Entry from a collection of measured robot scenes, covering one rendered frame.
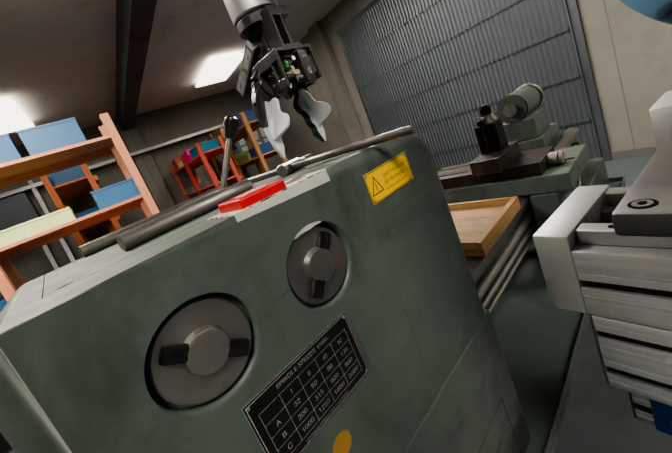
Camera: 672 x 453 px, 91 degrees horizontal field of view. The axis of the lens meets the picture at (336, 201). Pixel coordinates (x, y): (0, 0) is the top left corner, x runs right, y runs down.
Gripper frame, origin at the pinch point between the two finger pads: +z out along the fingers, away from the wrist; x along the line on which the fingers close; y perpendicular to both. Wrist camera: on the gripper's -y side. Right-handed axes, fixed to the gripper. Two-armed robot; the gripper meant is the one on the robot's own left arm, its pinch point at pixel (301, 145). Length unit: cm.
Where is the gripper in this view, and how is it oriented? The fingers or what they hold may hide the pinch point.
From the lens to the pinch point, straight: 57.6
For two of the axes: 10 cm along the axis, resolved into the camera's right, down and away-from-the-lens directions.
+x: 6.6, -4.0, 6.4
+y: 6.6, -1.1, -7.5
